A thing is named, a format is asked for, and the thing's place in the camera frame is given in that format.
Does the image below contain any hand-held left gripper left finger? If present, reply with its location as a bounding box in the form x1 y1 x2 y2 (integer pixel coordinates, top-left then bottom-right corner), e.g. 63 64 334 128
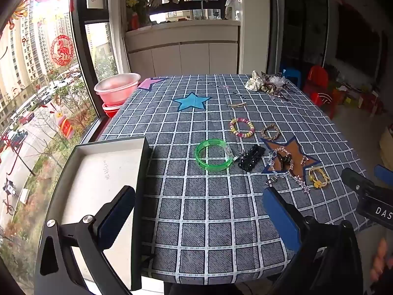
33 185 136 295

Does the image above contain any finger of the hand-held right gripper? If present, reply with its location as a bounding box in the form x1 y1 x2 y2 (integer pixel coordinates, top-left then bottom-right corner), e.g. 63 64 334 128
341 167 376 198
374 164 393 189

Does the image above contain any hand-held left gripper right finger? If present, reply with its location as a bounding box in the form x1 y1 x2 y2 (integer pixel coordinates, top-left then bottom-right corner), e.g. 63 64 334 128
262 187 365 295

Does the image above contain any yellow hair tie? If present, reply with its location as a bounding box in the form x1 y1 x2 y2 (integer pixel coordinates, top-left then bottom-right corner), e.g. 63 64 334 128
308 165 331 189

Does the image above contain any white tray with black rim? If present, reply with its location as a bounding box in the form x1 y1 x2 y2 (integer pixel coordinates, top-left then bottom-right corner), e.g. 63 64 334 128
39 135 152 292

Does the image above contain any green plastic bangle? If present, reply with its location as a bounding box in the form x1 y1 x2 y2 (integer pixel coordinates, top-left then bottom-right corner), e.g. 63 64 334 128
195 139 231 173

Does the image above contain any colourful bead bracelet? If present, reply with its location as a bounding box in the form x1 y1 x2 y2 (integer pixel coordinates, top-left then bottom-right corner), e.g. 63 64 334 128
229 117 255 138

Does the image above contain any person's right hand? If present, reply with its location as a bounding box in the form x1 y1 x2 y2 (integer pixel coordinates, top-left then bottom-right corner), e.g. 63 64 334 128
370 236 393 283

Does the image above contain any brown claw hair clip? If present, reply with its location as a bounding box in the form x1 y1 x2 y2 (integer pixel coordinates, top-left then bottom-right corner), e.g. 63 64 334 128
277 153 294 171

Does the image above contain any black beaded hair clip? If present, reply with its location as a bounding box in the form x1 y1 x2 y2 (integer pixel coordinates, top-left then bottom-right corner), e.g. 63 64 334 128
238 145 266 172

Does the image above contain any checked blue tablecloth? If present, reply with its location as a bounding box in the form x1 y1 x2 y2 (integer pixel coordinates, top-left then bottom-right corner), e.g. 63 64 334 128
100 74 377 285

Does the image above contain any pile of colourful toys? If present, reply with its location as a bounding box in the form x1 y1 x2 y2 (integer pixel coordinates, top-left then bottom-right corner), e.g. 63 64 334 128
328 79 385 118

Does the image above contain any red lantern decoration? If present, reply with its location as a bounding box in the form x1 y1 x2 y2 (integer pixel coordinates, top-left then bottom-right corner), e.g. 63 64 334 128
58 115 74 139

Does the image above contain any red plastic chair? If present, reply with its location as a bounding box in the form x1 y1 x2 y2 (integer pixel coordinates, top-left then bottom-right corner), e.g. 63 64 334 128
302 65 330 99

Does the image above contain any red plastic basin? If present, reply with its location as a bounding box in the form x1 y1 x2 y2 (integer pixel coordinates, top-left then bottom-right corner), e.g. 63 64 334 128
102 103 122 118

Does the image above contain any dark slim hair clip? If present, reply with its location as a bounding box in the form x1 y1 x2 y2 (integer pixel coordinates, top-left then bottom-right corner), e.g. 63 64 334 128
270 88 291 101

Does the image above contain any blue plastic stool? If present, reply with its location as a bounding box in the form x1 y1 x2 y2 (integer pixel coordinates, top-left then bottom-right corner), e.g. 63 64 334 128
280 69 300 88

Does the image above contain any leopard print scrunchie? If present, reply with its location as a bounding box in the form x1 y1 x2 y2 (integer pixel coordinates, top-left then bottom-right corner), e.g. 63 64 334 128
261 81 279 94

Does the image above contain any pink plastic basin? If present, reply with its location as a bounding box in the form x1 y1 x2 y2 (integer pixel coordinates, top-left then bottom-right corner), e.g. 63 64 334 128
94 73 142 105

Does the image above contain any white satin scrunchie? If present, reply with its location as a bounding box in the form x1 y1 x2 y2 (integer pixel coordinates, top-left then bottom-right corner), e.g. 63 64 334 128
244 70 265 92

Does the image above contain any white cabinet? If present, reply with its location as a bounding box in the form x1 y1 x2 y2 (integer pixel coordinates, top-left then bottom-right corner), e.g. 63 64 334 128
124 21 242 77

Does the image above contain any red horse window decal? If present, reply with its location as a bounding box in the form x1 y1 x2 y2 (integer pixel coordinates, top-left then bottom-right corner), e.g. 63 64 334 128
50 34 75 66

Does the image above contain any yellow flower bouquet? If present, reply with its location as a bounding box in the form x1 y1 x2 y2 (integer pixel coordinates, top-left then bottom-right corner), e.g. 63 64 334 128
125 0 148 29

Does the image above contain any clear crystal bead bracelet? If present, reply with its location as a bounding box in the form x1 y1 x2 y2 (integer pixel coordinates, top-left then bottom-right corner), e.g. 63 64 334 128
266 147 296 179

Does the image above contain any brown braided bracelet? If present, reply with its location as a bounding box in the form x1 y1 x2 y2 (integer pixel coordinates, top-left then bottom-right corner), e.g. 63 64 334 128
261 124 281 141

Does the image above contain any dark wall television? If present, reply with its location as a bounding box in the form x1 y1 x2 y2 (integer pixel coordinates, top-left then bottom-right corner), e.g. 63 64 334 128
334 2 382 78

